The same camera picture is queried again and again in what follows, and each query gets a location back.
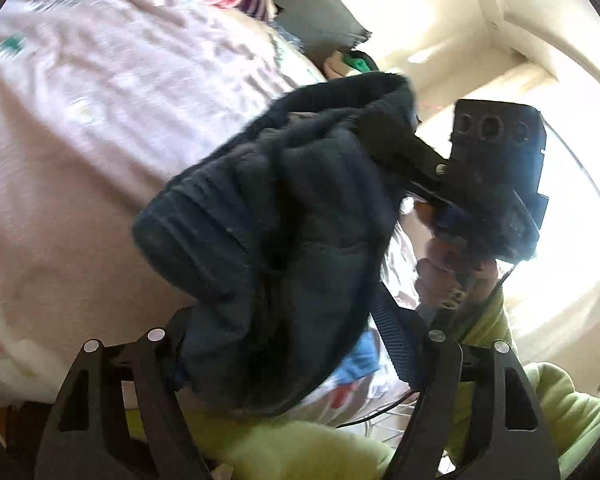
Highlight blue denim pants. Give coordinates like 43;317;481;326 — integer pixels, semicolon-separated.
132;72;416;416

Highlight right forearm green sleeve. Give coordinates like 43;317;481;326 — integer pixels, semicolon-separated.
451;285;516;351

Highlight green fleece clothing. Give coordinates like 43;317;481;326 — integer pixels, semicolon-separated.
184;363;600;480

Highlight person's right hand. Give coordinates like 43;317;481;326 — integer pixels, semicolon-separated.
412;199;502;311

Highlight stack of folded clothes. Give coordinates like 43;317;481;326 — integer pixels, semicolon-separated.
323;51;378;80

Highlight grey padded headboard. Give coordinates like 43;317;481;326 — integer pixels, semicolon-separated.
273;0;372;68

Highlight striped purple pillow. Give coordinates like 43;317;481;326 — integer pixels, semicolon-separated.
237;0;279;23

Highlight pink strawberry print duvet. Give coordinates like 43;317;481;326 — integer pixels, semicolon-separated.
0;0;422;430

